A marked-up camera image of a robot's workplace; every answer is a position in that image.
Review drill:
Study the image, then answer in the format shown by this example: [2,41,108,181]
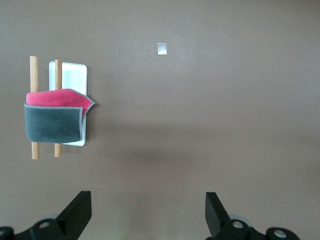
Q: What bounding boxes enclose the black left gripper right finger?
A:
[205,191,300,240]

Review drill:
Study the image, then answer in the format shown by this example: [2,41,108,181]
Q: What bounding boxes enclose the round wooden stick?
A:
[29,55,40,160]
[54,59,63,158]

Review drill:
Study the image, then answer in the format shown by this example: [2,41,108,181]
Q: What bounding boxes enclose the grey and pink cloth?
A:
[24,88,96,144]

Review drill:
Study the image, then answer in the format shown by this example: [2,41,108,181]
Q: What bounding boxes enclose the white rectangular tray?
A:
[48,61,89,147]

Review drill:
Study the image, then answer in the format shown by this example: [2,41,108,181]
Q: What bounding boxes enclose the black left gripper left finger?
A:
[0,190,92,240]

